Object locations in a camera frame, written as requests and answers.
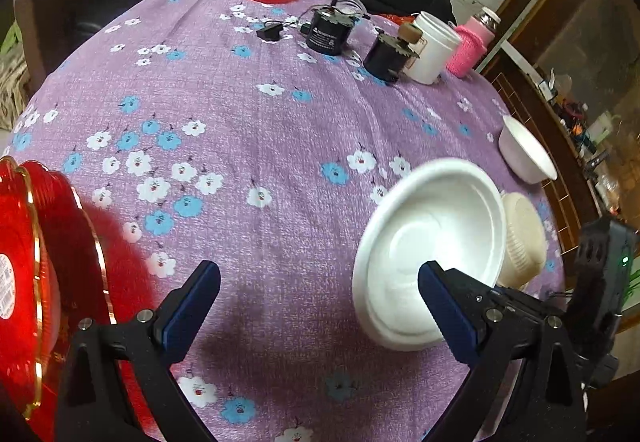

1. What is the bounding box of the patterned cushion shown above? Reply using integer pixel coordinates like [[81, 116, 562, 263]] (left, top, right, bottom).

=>
[[0, 57, 41, 130]]

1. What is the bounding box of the white plastic tub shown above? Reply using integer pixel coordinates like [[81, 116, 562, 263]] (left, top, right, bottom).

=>
[[404, 11, 463, 85]]

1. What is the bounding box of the green cloth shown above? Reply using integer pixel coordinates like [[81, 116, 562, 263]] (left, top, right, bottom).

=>
[[0, 22, 23, 58]]

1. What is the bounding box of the red plate with gold print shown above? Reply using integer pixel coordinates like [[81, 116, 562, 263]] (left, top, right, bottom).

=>
[[20, 161, 121, 403]]

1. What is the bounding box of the purple floral tablecloth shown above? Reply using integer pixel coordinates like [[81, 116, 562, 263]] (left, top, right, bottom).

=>
[[0, 0, 571, 442]]

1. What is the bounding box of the large white bowl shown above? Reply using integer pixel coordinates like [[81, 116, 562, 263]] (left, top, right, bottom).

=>
[[351, 158, 507, 352]]

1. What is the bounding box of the clear round lid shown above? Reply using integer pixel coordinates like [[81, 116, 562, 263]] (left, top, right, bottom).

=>
[[330, 0, 373, 20]]

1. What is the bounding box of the bottle with pink sleeve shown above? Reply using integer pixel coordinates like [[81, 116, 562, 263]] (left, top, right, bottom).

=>
[[445, 6, 502, 78]]

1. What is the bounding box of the wooden sideboard cabinet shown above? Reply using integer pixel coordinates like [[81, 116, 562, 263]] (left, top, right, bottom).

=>
[[475, 0, 640, 338]]

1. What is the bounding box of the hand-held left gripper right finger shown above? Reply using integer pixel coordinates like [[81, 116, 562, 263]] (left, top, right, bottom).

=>
[[417, 260, 587, 442]]

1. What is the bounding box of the small white bowl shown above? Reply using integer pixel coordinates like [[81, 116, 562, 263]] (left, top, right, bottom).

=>
[[498, 114, 558, 184]]

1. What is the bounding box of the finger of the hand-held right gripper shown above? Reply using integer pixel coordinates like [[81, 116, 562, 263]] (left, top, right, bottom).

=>
[[472, 286, 576, 323]]

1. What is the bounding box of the black power adapter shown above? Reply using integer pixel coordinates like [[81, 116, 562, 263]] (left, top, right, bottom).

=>
[[256, 21, 283, 43]]

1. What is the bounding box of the black motor with label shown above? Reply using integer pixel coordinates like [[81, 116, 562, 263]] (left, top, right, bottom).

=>
[[306, 6, 351, 57]]

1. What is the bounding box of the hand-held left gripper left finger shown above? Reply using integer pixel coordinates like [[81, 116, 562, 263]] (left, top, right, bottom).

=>
[[53, 260, 222, 442]]

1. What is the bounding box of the plain black motor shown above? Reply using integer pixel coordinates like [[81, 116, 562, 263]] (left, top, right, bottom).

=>
[[363, 33, 420, 84]]

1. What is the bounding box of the cream plastic bowl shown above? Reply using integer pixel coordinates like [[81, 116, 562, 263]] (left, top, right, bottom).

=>
[[497, 191, 548, 292]]

